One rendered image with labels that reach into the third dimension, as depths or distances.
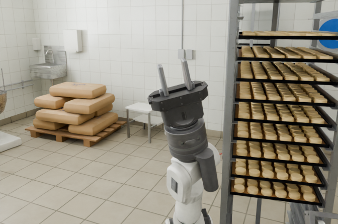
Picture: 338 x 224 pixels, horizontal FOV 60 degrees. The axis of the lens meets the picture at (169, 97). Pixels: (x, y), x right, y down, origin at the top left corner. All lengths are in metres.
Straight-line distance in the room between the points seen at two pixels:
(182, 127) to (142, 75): 3.85
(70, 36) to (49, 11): 0.65
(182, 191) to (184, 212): 0.14
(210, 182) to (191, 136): 0.12
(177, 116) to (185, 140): 0.05
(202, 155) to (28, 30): 5.09
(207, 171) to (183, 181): 0.06
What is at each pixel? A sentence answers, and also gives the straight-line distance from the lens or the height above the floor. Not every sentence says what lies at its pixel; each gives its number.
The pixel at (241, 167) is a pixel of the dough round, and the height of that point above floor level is 0.88.
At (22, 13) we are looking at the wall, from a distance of 5.51.
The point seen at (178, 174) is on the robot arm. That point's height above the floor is 1.23.
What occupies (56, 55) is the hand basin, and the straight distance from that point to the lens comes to 5.35.
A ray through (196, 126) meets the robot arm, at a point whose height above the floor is 1.34.
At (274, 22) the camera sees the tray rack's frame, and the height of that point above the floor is 1.56.
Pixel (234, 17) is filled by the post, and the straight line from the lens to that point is 1.25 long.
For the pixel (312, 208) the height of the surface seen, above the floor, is 0.68.
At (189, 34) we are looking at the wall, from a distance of 4.07.
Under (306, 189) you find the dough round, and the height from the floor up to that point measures 0.79.
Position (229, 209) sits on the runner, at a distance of 1.55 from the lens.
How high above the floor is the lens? 1.55
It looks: 14 degrees down
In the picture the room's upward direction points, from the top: straight up
